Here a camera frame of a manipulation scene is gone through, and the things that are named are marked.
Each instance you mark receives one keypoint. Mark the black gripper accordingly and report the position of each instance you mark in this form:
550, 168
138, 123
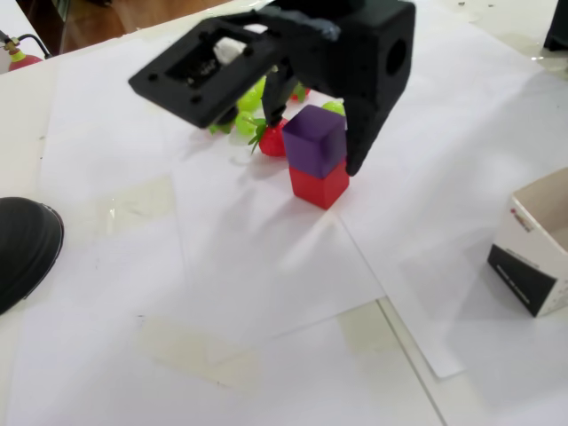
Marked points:
361, 95

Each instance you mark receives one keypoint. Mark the purple wooden cube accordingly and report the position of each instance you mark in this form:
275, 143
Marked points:
310, 146

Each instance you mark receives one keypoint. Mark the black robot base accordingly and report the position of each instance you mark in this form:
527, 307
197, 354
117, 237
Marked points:
558, 26

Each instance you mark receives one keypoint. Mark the red wooden cube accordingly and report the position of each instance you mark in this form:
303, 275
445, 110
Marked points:
317, 188

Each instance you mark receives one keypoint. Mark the red plastic strawberry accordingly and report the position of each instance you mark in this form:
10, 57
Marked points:
271, 143
299, 94
220, 128

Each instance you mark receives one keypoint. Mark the white black cardboard box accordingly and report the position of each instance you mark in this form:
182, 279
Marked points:
519, 279

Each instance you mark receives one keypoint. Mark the dark furniture piece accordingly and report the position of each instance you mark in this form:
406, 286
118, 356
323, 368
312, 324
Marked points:
42, 22

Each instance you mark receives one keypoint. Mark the red fire extinguisher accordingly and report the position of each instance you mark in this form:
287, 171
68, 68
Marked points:
24, 62

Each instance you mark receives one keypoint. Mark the black round object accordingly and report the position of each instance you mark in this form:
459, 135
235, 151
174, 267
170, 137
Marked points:
26, 248

